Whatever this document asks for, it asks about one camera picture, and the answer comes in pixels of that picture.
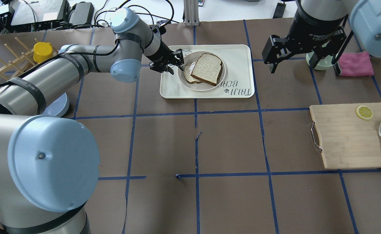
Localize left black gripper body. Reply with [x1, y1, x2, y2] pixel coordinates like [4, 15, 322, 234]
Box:
[147, 44, 173, 73]

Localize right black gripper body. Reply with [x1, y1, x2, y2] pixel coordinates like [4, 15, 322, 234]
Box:
[281, 11, 347, 55]

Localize cream round plate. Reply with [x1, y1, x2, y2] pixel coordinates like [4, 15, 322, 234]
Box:
[177, 51, 227, 91]

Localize white bread slice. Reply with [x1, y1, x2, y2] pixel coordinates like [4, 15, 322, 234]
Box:
[190, 53, 223, 86]

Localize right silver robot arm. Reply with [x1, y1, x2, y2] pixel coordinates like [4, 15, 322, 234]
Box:
[262, 0, 381, 73]

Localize bread slice under egg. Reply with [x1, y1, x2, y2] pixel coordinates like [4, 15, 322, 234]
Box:
[183, 62, 223, 84]

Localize fried egg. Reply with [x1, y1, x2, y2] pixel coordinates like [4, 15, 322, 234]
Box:
[189, 62, 196, 73]

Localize green bowl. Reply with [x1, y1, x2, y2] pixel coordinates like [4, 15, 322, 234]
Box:
[306, 52, 334, 71]

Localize pink cloth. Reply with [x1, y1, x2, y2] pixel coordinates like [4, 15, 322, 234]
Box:
[334, 51, 374, 77]

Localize black power adapter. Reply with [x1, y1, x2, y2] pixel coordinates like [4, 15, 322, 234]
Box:
[272, 2, 286, 19]

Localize cream bear tray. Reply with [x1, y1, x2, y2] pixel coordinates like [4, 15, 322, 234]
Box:
[160, 44, 255, 99]

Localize lemon slice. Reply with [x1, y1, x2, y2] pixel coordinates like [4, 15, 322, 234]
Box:
[355, 105, 374, 120]

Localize bamboo cutting board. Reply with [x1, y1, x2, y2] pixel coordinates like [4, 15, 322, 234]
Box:
[309, 103, 381, 169]

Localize blue bowl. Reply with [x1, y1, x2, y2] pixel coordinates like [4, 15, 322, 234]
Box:
[42, 93, 70, 117]

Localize yellow cup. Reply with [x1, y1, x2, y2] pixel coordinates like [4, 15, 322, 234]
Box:
[33, 42, 54, 64]

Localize wooden rack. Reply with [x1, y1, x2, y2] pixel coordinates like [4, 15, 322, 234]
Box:
[0, 37, 58, 81]

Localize black electronics boxes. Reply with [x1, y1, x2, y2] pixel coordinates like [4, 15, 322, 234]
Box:
[0, 0, 95, 33]

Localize aluminium frame post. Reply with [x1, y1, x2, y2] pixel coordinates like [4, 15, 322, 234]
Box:
[183, 0, 200, 26]

